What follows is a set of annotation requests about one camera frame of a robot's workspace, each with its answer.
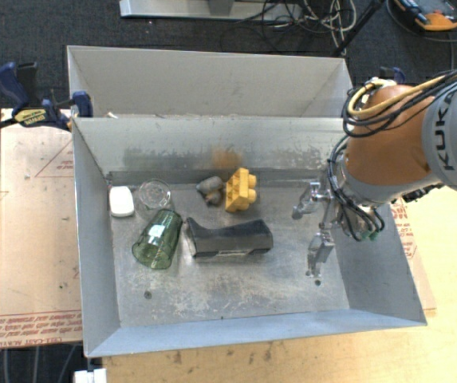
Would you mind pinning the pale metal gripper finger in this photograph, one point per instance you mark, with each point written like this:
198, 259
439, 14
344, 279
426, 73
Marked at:
312, 198
320, 249

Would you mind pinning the yellow toy brick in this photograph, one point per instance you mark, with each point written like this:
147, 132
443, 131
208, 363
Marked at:
241, 190

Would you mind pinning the black curved block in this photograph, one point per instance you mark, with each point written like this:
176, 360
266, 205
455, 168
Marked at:
228, 238

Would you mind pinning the grey toy animal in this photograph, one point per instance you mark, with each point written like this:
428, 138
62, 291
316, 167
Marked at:
211, 188

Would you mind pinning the grey metal bin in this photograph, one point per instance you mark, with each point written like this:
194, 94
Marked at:
228, 293

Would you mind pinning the clear glass cup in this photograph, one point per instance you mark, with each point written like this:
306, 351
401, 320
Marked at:
154, 196

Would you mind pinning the green glass tumbler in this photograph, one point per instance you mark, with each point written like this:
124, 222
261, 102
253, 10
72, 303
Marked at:
157, 239

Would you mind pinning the white soap bar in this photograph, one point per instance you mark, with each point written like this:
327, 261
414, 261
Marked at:
121, 201

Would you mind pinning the brown cardboard board, red print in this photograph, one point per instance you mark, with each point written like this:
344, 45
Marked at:
36, 234

